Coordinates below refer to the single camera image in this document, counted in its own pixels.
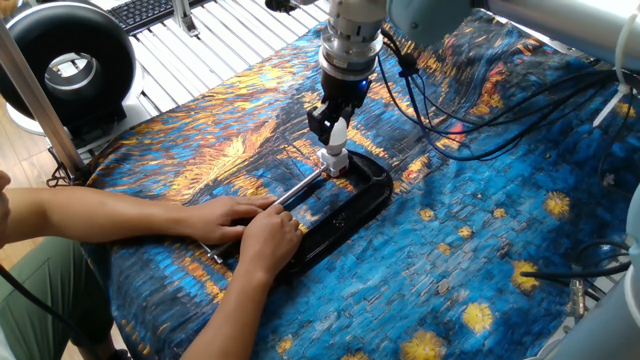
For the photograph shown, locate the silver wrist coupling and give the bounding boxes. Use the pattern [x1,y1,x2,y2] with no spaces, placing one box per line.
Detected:
[318,0,385,81]

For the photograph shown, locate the person's right forearm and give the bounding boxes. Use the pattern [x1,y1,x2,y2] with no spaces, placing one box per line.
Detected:
[179,264,276,360]

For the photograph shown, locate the black ring-shaped fan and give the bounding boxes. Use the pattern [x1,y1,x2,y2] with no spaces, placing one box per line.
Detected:
[0,1,146,151]

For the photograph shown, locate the green trousers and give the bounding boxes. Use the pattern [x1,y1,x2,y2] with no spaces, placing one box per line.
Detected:
[0,237,115,360]

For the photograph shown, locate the silver upright bracket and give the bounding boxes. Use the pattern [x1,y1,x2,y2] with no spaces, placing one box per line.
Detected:
[169,0,201,39]

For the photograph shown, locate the white cable tie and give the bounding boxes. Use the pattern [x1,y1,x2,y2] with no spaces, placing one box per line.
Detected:
[592,12,640,129]

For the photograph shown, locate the black knob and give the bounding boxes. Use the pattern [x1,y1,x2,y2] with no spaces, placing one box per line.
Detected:
[263,0,302,14]

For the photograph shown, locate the thick black cable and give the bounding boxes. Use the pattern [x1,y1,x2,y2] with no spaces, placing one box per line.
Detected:
[519,262,632,281]

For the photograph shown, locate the blue orange painted tablecloth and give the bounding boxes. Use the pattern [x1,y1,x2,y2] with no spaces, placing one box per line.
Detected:
[82,7,640,360]

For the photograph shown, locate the blue cable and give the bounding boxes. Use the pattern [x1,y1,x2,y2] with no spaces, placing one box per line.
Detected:
[376,53,504,163]

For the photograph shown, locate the black keyboard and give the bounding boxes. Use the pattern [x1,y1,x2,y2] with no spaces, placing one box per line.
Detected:
[106,0,214,36]

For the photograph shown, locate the person's right hand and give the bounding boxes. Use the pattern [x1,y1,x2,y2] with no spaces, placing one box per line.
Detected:
[238,203,305,286]

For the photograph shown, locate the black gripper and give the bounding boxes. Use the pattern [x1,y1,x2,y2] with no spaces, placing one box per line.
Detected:
[306,69,372,147]

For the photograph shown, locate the aluminium frame post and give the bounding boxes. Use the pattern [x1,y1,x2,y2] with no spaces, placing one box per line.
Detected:
[0,22,87,181]

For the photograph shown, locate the tangled black cord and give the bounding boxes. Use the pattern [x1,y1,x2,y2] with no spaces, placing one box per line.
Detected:
[45,159,76,191]

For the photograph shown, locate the person's left hand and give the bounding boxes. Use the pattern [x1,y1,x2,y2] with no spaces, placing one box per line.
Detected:
[184,193,279,246]

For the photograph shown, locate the black C-clamp silver screw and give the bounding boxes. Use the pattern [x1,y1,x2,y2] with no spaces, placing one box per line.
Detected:
[199,148,395,274]

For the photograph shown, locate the silver cable connector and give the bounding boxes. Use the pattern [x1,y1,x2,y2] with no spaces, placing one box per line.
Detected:
[569,278,586,321]

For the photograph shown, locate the person's left forearm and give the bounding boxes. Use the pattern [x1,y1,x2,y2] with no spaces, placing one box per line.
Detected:
[4,187,194,247]

